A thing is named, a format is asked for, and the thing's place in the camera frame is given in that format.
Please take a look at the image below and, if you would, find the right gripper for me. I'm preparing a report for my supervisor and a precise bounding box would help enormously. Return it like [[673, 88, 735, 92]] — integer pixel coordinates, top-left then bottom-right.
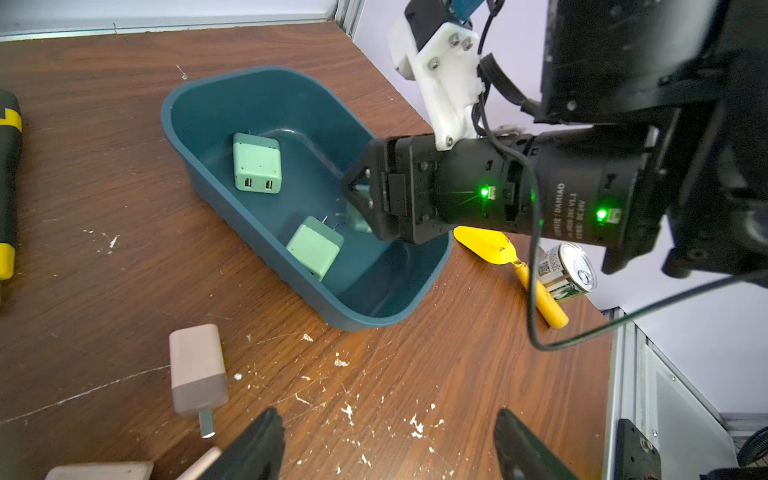
[[341, 134, 532, 243]]

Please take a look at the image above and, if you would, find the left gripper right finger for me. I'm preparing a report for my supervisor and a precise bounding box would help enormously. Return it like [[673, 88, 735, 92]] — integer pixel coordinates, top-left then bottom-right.
[[493, 408, 577, 480]]

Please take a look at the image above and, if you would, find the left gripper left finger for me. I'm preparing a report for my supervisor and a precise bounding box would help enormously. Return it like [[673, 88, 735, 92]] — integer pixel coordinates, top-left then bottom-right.
[[199, 407, 285, 480]]

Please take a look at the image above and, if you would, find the green plug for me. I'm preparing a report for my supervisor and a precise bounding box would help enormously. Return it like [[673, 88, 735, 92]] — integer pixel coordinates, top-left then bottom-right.
[[286, 216, 344, 281], [233, 133, 282, 194], [346, 185, 372, 233]]

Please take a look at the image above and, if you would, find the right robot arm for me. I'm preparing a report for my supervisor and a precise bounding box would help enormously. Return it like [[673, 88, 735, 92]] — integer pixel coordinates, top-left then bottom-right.
[[341, 1, 767, 286]]

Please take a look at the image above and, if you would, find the teal storage box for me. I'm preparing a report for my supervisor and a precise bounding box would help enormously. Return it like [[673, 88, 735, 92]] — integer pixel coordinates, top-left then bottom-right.
[[161, 66, 453, 332]]

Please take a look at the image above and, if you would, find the pink plug middle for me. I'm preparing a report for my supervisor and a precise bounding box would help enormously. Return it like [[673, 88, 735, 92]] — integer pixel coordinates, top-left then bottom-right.
[[177, 446, 222, 480]]

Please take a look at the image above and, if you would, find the pink plug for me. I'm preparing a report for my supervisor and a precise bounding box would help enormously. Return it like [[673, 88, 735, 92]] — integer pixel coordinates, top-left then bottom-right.
[[45, 461, 154, 480], [169, 324, 229, 439], [177, 446, 222, 480]]

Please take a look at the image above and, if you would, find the pink plug top right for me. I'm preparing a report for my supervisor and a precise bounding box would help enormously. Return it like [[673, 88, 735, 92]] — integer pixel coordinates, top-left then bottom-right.
[[169, 324, 229, 439]]

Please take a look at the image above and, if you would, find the yellow toy shovel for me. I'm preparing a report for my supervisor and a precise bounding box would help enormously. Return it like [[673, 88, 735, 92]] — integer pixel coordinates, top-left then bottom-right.
[[453, 226, 569, 329]]

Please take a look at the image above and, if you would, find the pink plug upper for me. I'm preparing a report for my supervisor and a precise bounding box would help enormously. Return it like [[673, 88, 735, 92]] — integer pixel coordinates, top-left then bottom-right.
[[45, 461, 154, 480]]

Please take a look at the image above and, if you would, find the metal tin can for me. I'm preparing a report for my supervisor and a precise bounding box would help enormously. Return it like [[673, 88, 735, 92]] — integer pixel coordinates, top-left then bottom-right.
[[536, 242, 598, 302]]

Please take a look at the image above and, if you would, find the yellow black utility knife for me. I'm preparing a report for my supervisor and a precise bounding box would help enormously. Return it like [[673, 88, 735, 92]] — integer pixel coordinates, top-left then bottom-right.
[[0, 90, 23, 281]]

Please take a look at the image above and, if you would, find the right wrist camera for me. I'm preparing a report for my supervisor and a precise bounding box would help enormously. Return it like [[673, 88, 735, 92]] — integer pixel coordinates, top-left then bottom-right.
[[387, 0, 483, 151]]

